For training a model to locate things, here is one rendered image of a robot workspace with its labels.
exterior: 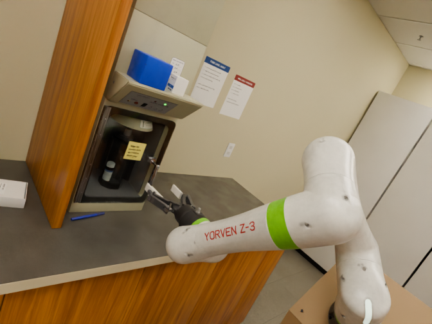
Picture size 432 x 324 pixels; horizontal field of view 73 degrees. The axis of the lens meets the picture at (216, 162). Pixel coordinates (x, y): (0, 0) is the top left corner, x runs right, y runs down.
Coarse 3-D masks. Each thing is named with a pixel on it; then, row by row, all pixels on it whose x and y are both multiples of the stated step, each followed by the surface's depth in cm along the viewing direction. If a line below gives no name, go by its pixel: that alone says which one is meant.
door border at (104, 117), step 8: (104, 120) 101; (104, 128) 103; (96, 144) 104; (96, 152) 105; (88, 160) 104; (88, 168) 106; (88, 176) 108; (80, 184) 107; (80, 192) 109; (80, 200) 111
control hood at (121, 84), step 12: (120, 72) 97; (120, 84) 92; (132, 84) 90; (108, 96) 97; (120, 96) 96; (156, 96) 99; (168, 96) 101; (180, 96) 104; (180, 108) 110; (192, 108) 112
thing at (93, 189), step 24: (120, 120) 105; (144, 120) 111; (168, 120) 118; (120, 144) 110; (96, 168) 109; (120, 168) 115; (144, 168) 122; (96, 192) 114; (120, 192) 121; (144, 192) 129
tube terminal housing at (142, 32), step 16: (128, 16) 93; (144, 16) 94; (128, 32) 93; (144, 32) 96; (160, 32) 99; (176, 32) 103; (128, 48) 96; (144, 48) 99; (160, 48) 102; (176, 48) 106; (192, 48) 110; (112, 64) 97; (128, 64) 98; (192, 64) 113; (192, 80) 117; (144, 112) 111; (80, 176) 107; (80, 208) 114; (96, 208) 119; (112, 208) 124; (128, 208) 129
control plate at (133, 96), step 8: (128, 96) 96; (136, 96) 97; (144, 96) 98; (128, 104) 101; (136, 104) 102; (152, 104) 104; (160, 104) 105; (168, 104) 106; (176, 104) 107; (160, 112) 111
